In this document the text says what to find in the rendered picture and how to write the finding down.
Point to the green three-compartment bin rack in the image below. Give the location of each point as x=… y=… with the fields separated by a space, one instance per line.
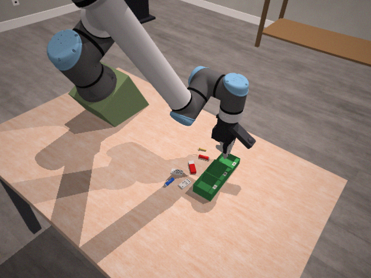
x=214 y=177

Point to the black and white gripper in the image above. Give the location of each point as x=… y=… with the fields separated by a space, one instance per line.
x=221 y=134

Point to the red and white eraser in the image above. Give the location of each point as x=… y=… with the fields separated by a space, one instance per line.
x=192 y=167

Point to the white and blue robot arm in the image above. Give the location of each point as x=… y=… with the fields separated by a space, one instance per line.
x=77 y=54

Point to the blue battery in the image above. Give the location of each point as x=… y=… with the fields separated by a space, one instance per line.
x=168 y=182

